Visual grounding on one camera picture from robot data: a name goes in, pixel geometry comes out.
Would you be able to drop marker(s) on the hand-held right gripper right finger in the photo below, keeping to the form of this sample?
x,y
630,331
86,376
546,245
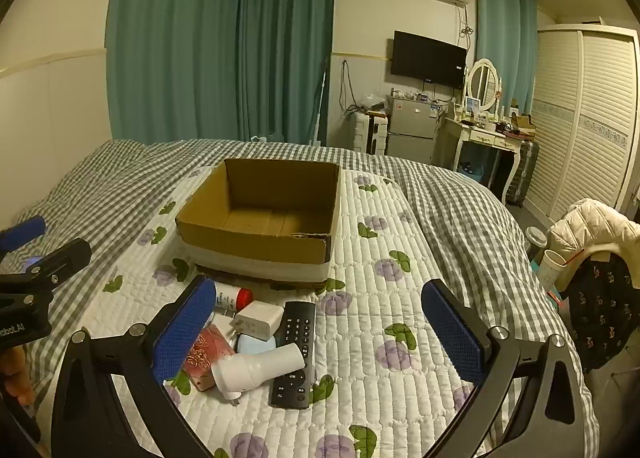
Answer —
x,y
455,338

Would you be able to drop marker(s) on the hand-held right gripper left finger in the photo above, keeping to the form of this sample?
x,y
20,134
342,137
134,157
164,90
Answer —
x,y
185,333

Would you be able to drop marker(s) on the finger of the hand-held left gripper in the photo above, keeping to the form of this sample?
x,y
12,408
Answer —
x,y
62,260
22,232

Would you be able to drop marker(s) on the pink floral box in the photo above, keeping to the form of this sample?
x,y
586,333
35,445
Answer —
x,y
210,350

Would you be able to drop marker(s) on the white tube with red cap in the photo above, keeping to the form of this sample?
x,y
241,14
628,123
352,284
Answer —
x,y
230,295

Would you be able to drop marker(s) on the blue and white round case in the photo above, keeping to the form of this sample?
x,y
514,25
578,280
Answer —
x,y
252,344

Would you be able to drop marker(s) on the white charger adapter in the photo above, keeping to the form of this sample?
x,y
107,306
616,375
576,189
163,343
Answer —
x,y
257,318

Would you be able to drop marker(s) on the black remote control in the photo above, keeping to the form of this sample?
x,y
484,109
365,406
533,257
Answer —
x,y
295,328

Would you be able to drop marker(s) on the cardboard box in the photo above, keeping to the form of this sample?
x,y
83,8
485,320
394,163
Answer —
x,y
250,198

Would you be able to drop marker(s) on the person's left hand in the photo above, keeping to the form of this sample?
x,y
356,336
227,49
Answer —
x,y
15,375

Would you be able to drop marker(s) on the white floral quilt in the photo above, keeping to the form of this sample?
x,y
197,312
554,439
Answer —
x,y
380,288

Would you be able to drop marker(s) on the grey checked bedsheet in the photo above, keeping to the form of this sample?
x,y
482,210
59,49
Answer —
x,y
125,172

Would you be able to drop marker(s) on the white paper cup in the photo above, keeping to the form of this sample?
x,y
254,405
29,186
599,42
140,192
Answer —
x,y
550,270

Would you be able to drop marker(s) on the lidded teal bottle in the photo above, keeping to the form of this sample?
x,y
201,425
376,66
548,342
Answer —
x,y
537,240

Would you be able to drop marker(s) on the dark floral garment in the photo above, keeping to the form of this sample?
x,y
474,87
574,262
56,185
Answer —
x,y
605,313

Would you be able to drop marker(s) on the blue basket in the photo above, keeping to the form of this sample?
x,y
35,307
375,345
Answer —
x,y
470,168

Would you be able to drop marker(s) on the white puffer jacket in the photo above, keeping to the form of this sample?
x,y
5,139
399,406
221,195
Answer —
x,y
595,228

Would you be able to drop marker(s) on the dark suitcase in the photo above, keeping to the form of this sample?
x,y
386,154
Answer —
x,y
525,167

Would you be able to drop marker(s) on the white dressing table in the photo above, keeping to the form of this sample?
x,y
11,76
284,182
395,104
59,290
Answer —
x,y
480,137

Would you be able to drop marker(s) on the grey small fridge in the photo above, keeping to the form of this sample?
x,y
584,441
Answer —
x,y
412,130

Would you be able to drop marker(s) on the white suitcase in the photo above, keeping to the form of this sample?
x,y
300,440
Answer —
x,y
362,132

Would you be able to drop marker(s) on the small brown box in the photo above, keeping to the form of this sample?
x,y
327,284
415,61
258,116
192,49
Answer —
x,y
526,121

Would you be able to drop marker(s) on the wide green curtain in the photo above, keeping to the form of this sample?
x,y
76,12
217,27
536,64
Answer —
x,y
175,37

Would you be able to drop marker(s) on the white louvred wardrobe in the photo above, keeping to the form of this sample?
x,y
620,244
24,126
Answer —
x,y
585,127

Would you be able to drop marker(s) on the white oval vanity mirror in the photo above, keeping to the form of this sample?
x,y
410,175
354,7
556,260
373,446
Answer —
x,y
482,80

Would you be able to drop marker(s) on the white mop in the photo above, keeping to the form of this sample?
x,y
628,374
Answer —
x,y
320,107

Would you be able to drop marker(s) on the narrow green curtain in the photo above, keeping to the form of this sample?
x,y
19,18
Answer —
x,y
287,47

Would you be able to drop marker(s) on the light green curtain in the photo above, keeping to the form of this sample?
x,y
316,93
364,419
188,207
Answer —
x,y
502,37

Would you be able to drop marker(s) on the white photo frame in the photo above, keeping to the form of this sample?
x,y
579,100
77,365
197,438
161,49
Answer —
x,y
472,104

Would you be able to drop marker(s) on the black wall television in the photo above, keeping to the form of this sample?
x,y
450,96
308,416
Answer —
x,y
427,57

